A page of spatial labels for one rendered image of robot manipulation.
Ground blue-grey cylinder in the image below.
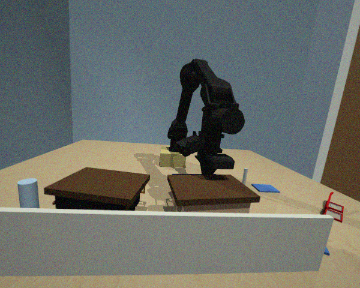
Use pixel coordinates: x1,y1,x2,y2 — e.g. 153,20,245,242
17,178,40,208

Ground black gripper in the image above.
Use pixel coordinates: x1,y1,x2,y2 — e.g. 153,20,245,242
195,128,235,175

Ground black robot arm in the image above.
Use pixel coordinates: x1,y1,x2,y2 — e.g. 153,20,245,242
167,59,245,157

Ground white flat panel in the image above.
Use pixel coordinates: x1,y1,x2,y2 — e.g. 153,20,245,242
0,208,334,277

